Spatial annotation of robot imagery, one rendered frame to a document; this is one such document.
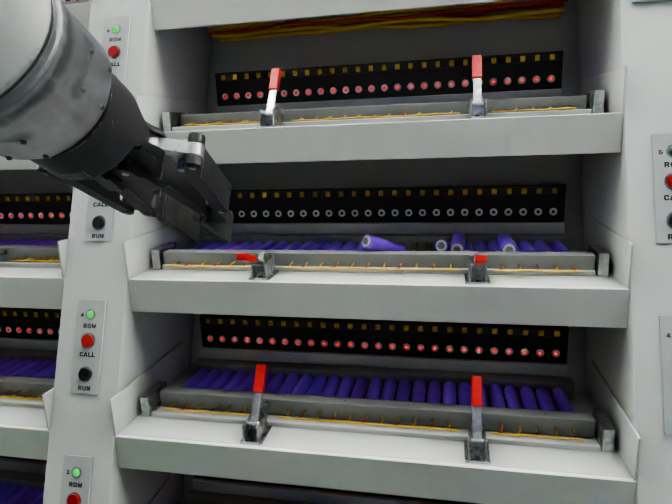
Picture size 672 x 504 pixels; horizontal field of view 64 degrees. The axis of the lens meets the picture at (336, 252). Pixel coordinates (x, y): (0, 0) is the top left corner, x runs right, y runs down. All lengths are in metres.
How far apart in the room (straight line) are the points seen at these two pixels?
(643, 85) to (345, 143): 0.35
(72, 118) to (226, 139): 0.42
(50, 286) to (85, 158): 0.48
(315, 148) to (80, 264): 0.35
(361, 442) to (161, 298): 0.31
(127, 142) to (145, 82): 0.45
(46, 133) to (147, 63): 0.51
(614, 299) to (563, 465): 0.19
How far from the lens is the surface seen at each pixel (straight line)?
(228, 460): 0.71
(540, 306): 0.65
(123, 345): 0.76
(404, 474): 0.66
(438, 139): 0.68
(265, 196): 0.85
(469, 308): 0.64
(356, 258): 0.69
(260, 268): 0.71
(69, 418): 0.80
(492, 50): 0.94
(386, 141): 0.68
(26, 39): 0.30
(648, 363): 0.67
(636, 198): 0.68
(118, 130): 0.36
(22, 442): 0.86
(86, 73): 0.34
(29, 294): 0.85
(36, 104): 0.32
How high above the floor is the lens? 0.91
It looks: 7 degrees up
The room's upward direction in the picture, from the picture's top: 2 degrees clockwise
